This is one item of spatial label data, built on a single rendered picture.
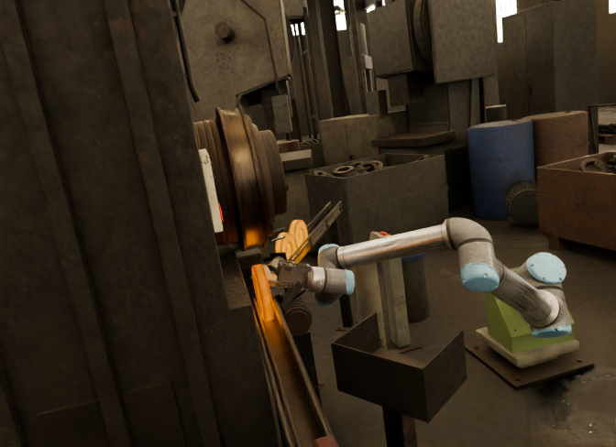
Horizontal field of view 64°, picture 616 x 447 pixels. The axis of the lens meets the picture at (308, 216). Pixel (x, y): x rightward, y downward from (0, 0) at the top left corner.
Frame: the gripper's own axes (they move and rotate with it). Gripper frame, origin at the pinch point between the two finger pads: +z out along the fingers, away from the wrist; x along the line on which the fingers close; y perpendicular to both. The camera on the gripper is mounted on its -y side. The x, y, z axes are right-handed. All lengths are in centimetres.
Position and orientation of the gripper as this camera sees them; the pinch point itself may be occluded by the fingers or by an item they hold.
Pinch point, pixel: (253, 279)
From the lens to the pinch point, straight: 174.6
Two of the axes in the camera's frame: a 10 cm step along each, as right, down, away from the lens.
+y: 1.6, -9.8, -1.5
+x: 2.3, 1.8, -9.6
